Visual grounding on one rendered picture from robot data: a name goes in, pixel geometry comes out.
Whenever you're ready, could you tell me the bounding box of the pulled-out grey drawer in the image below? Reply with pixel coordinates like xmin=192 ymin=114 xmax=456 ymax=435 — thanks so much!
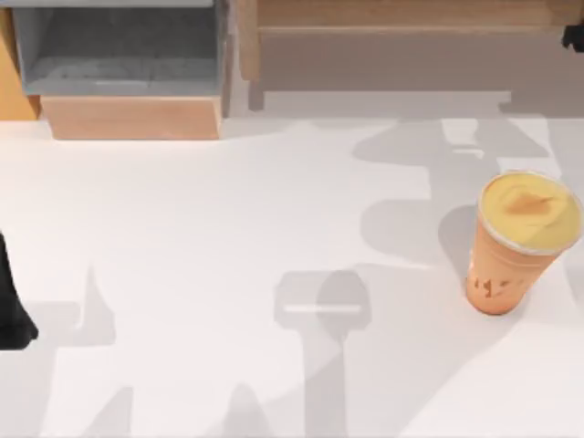
xmin=11 ymin=0 xmax=229 ymax=121

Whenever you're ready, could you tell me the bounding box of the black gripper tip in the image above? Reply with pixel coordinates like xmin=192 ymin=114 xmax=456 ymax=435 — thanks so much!
xmin=0 ymin=233 xmax=39 ymax=352

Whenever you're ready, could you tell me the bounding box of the small black gripper part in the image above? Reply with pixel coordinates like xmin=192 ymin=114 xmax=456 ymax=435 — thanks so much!
xmin=560 ymin=23 xmax=584 ymax=51

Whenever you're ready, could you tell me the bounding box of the orange wooden cupboard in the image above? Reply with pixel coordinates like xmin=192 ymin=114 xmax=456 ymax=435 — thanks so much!
xmin=0 ymin=7 xmax=43 ymax=122

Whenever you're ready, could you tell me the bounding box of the wooden open shelf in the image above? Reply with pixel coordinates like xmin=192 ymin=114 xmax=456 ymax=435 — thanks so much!
xmin=236 ymin=0 xmax=577 ymax=111

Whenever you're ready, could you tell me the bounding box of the orange drink cup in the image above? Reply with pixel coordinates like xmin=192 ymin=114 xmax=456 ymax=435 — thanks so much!
xmin=464 ymin=170 xmax=583 ymax=317

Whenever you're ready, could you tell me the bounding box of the pale wooden drawer front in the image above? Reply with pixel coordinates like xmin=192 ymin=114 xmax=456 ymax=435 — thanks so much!
xmin=39 ymin=94 xmax=220 ymax=141

